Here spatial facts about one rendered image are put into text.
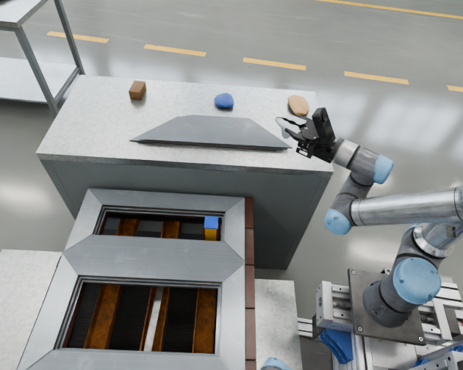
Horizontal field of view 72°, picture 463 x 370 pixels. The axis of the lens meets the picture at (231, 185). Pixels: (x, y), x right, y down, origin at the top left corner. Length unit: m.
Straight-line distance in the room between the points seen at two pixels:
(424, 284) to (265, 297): 0.70
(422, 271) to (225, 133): 0.95
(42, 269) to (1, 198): 1.47
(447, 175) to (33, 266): 3.26
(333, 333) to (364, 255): 1.37
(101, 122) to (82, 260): 0.64
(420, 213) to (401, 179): 2.39
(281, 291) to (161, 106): 1.07
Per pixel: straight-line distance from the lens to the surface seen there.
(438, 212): 0.83
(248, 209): 1.54
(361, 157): 0.96
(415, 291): 1.05
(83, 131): 1.64
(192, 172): 1.46
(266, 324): 1.47
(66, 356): 1.33
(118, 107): 1.73
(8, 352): 1.54
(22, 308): 1.58
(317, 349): 2.00
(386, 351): 1.30
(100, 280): 1.42
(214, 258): 1.36
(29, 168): 3.14
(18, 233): 2.75
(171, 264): 1.35
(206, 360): 1.24
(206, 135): 1.50
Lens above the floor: 2.08
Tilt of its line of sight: 51 degrees down
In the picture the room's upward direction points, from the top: 6 degrees clockwise
